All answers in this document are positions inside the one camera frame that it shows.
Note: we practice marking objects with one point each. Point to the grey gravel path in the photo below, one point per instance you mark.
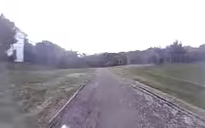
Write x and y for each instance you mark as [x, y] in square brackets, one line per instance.
[105, 100]

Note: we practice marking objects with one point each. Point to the row of trees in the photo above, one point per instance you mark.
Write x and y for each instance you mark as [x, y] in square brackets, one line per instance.
[176, 53]
[56, 55]

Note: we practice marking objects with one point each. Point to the robot's own part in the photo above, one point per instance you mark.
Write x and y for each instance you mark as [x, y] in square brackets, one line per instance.
[64, 126]

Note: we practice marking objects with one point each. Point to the grass verge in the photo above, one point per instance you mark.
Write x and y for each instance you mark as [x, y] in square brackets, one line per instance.
[176, 80]

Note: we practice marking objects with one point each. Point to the white building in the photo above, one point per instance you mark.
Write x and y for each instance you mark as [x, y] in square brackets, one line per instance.
[19, 46]

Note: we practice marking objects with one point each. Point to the grass field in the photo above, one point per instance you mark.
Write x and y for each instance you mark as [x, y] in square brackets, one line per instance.
[20, 90]

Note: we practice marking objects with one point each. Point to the tall tree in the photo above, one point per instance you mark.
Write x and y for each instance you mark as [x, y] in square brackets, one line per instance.
[0, 36]

